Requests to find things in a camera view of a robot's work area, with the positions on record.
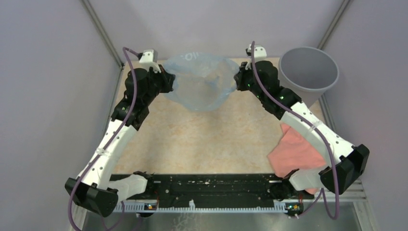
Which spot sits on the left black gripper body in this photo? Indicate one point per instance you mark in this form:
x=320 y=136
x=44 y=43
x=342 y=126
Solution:
x=159 y=83

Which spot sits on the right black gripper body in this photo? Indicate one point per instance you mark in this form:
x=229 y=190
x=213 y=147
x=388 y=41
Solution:
x=256 y=90

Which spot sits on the blue plastic trash bag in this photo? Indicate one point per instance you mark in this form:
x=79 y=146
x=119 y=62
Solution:
x=203 y=81

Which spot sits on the grey plastic trash bin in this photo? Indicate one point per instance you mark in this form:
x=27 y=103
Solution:
x=309 y=72

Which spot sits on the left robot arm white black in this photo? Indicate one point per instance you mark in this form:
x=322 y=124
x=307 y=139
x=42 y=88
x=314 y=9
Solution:
x=93 y=189

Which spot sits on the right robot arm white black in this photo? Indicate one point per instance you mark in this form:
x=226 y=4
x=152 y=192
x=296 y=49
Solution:
x=345 y=162

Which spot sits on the pink cloth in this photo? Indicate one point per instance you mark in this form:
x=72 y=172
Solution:
x=293 y=152

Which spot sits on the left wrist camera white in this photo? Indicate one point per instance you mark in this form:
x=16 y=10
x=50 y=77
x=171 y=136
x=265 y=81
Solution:
x=148 y=61

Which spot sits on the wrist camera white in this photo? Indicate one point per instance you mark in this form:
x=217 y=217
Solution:
x=258 y=54
x=148 y=61

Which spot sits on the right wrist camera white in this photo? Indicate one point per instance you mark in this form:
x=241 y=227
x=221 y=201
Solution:
x=258 y=54

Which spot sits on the left aluminium frame post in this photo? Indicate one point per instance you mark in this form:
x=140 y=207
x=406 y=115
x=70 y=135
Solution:
x=94 y=18

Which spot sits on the aluminium frame post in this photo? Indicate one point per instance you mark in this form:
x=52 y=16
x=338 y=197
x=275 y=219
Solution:
x=94 y=18
x=334 y=23

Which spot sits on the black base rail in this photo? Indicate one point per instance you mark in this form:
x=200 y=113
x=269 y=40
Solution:
x=219 y=190

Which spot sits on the right aluminium frame post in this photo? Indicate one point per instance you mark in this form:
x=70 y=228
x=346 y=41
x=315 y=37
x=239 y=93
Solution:
x=334 y=23

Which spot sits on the grey slotted cable duct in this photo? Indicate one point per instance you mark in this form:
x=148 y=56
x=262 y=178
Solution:
x=141 y=207

